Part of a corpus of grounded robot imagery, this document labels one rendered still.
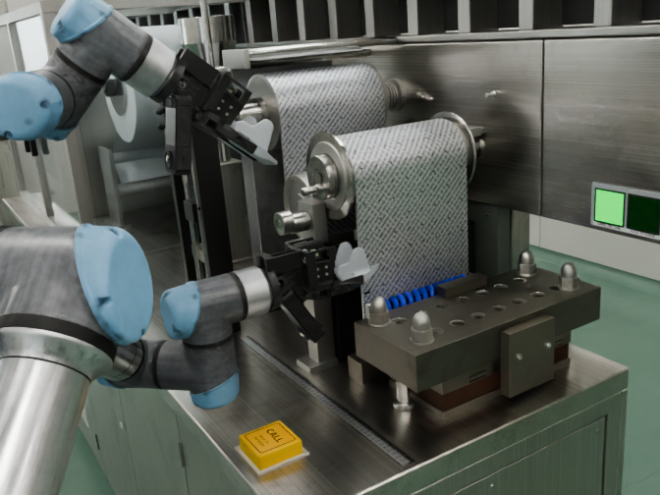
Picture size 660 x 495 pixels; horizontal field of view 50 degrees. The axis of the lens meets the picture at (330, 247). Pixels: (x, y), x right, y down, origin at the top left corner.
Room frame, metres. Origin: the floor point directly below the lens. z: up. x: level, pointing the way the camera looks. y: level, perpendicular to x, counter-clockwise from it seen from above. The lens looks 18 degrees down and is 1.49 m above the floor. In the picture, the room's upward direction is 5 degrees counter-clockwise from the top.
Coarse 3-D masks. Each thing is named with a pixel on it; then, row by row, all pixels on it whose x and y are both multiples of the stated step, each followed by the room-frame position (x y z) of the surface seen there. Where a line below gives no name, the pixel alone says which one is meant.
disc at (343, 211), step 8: (320, 136) 1.16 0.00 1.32; (328, 136) 1.14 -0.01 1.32; (312, 144) 1.19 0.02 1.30; (336, 144) 1.12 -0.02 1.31; (344, 152) 1.10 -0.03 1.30; (344, 160) 1.10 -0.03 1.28; (352, 168) 1.09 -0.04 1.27; (352, 176) 1.09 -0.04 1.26; (352, 184) 1.09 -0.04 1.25; (352, 192) 1.09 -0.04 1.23; (352, 200) 1.09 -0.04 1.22; (344, 208) 1.11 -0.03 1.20; (328, 216) 1.16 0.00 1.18; (336, 216) 1.13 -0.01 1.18; (344, 216) 1.11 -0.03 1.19
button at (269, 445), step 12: (252, 432) 0.91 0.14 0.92; (264, 432) 0.91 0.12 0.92; (276, 432) 0.91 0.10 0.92; (288, 432) 0.90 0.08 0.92; (240, 444) 0.90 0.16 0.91; (252, 444) 0.88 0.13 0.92; (264, 444) 0.88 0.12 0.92; (276, 444) 0.88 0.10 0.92; (288, 444) 0.87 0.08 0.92; (300, 444) 0.88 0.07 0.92; (252, 456) 0.87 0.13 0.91; (264, 456) 0.85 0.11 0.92; (276, 456) 0.86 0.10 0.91; (288, 456) 0.87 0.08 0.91
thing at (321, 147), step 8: (320, 144) 1.16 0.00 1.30; (328, 144) 1.14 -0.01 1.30; (312, 152) 1.18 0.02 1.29; (320, 152) 1.16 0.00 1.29; (328, 152) 1.14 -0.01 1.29; (336, 152) 1.12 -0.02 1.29; (336, 160) 1.12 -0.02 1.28; (344, 168) 1.10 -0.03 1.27; (344, 176) 1.10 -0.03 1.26; (344, 184) 1.10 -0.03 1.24; (344, 192) 1.10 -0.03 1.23; (328, 200) 1.15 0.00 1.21; (336, 200) 1.13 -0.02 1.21; (344, 200) 1.11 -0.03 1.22; (328, 208) 1.15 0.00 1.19; (336, 208) 1.13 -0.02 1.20
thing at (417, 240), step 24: (432, 192) 1.18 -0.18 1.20; (456, 192) 1.21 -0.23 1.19; (360, 216) 1.10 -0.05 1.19; (384, 216) 1.13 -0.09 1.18; (408, 216) 1.15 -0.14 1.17; (432, 216) 1.18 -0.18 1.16; (456, 216) 1.20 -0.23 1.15; (360, 240) 1.10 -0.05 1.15; (384, 240) 1.12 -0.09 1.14; (408, 240) 1.15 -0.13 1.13; (432, 240) 1.18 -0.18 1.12; (456, 240) 1.20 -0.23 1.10; (384, 264) 1.12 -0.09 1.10; (408, 264) 1.15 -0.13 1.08; (432, 264) 1.18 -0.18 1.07; (456, 264) 1.20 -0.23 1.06; (360, 288) 1.10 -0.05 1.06; (384, 288) 1.12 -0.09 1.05; (408, 288) 1.15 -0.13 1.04
